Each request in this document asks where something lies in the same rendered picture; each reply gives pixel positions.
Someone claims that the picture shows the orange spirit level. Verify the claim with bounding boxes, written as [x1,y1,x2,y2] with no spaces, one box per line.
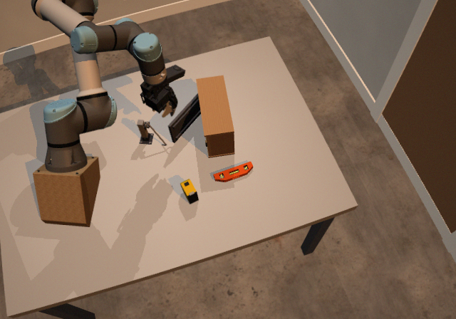
[213,162,253,182]

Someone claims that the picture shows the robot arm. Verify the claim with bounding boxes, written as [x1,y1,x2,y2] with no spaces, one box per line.
[31,0,185,173]

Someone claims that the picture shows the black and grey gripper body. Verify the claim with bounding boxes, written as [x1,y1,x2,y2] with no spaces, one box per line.
[140,76,175,114]

